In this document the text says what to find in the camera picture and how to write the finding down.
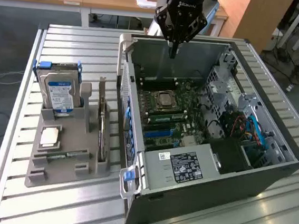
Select black open PC case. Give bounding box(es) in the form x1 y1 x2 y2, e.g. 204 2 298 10
101 29 299 224

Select clean silver CPU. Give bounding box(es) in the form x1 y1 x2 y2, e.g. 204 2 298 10
39 126 60 148

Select CPU with paste residue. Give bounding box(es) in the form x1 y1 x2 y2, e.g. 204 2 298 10
157 92 177 110

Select black plastic fan housing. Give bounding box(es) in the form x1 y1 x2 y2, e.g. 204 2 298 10
206 135 256 179

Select Nvidia graphics card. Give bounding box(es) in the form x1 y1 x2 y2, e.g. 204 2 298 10
91 75 116 165

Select green RAM stick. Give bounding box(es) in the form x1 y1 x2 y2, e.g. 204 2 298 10
148 110 186 124
44 149 80 162

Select hard disk in blue caddy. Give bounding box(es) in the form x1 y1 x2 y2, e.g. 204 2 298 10
28 57 84 116

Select red orange drive wires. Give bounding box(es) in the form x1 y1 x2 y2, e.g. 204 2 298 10
229 115 258 142

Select grey parts rack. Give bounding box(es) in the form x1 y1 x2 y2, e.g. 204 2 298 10
24 76 118 195

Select green Dell motherboard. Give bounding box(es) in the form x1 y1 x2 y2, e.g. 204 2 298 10
131 73 222 155

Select blue case panel latch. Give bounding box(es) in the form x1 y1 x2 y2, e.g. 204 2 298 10
122 168 136 183

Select wooden cabinet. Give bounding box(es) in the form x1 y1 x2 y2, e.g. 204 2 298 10
214 0 295 56

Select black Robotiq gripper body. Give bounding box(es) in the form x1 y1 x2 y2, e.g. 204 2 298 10
163 0 206 45

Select metal CPU socket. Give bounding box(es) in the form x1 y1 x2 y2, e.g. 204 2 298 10
152 88 184 114

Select black wire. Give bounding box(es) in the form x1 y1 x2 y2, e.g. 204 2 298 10
197 101 232 138

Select white floor cable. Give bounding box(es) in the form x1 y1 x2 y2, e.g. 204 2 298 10
0 67 25 87

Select perforated metal drive cage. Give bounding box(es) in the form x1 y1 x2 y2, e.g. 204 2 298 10
204 64 249 119

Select small white floor box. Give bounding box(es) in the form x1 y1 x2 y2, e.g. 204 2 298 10
268 26 285 51

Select blue SATA wire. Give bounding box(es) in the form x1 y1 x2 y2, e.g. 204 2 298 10
244 114 272 152

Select silver chipset heatsink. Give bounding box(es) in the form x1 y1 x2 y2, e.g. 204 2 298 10
182 135 198 147

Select grey power supply unit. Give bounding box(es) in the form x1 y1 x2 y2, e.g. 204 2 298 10
140 139 226 198

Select metal disk bay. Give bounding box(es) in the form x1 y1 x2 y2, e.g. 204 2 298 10
237 96 298 171

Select blue expansion slot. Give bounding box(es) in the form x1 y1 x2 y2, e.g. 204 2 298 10
143 126 177 141

